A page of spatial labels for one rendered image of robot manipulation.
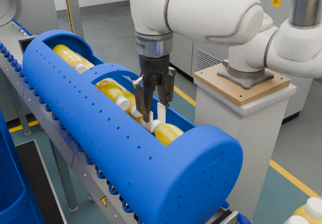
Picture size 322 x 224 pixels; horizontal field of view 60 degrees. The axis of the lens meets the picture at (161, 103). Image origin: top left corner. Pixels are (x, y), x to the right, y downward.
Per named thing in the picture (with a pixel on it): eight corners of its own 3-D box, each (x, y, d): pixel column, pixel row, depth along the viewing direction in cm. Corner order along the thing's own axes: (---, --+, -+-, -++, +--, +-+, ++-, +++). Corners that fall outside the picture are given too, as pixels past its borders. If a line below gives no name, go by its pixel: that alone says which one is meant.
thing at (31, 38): (43, 61, 159) (37, 34, 151) (46, 63, 157) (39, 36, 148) (25, 65, 154) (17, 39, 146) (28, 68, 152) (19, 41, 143)
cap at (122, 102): (118, 111, 83) (121, 113, 82) (113, 101, 81) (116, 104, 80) (128, 103, 85) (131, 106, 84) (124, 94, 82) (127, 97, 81)
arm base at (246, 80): (236, 60, 137) (238, 49, 134) (275, 77, 121) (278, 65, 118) (209, 71, 129) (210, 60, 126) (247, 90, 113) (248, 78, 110)
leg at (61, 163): (76, 204, 188) (57, 132, 154) (80, 209, 185) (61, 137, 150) (68, 208, 185) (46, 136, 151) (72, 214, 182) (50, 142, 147)
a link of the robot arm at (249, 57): (239, 53, 130) (245, 5, 118) (277, 64, 119) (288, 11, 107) (220, 65, 120) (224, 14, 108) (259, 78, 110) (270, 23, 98)
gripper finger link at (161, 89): (151, 70, 73) (155, 67, 74) (158, 101, 81) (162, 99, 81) (160, 76, 71) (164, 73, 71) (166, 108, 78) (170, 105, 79)
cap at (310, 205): (301, 207, 61) (304, 202, 60) (312, 199, 63) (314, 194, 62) (318, 220, 58) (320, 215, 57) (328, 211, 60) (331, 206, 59)
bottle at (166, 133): (215, 148, 68) (167, 113, 81) (195, 161, 65) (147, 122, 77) (212, 169, 72) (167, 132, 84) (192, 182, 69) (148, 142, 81)
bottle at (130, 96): (94, 86, 97) (122, 111, 85) (109, 73, 99) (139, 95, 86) (103, 99, 102) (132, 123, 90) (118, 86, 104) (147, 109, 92)
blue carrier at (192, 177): (90, 83, 135) (85, 24, 120) (233, 204, 78) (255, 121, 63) (29, 100, 120) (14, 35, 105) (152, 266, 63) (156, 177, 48)
